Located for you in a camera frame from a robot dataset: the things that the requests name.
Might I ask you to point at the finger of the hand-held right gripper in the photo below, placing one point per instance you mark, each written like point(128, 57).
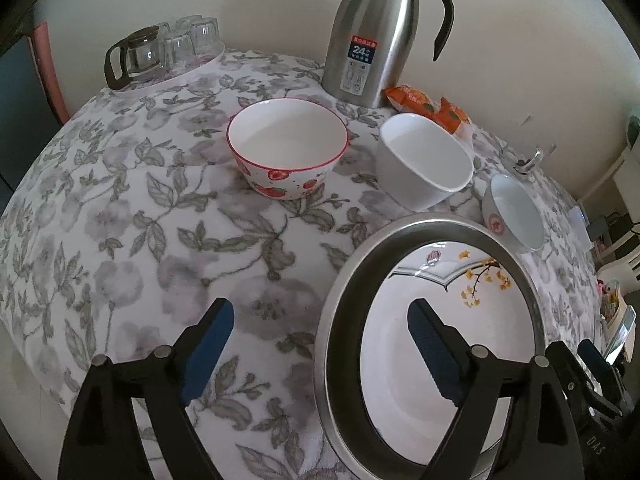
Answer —
point(567, 367)
point(597, 367)

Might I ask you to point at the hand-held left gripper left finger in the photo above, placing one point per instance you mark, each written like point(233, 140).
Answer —
point(207, 347)

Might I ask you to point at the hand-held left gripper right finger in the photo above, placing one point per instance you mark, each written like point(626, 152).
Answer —
point(435, 357)

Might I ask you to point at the black rim plate yellow flowers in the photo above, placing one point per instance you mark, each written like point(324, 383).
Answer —
point(390, 345)

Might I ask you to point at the stainless steel basin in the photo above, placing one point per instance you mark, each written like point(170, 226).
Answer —
point(345, 285)

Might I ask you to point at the small white bowl red emblem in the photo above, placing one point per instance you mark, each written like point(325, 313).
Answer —
point(517, 210)

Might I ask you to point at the white square bowl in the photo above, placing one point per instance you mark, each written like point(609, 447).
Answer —
point(425, 155)

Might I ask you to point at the strawberry print bowl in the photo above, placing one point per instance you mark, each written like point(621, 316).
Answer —
point(285, 135)

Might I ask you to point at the smartphone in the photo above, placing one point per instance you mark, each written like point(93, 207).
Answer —
point(622, 335)

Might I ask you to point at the grey floral tablecloth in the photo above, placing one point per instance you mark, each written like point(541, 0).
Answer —
point(125, 210)

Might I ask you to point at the white shelf unit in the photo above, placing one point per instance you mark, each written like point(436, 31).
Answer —
point(622, 195)

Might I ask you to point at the clear glass mug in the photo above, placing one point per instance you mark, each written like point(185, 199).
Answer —
point(530, 162)

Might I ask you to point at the teal cloth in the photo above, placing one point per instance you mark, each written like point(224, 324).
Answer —
point(634, 130)

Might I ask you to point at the orange snack packet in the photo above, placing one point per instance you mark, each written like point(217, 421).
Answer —
point(452, 117)
point(407, 100)

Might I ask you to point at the dark blue cabinet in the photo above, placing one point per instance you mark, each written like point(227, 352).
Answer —
point(20, 125)

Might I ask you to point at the clear glass cup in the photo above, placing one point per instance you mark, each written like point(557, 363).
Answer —
point(187, 22)
point(206, 35)
point(179, 50)

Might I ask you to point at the pink board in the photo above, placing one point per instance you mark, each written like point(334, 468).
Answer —
point(47, 70)

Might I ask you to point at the stainless steel thermos jug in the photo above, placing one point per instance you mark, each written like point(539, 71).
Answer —
point(370, 25)

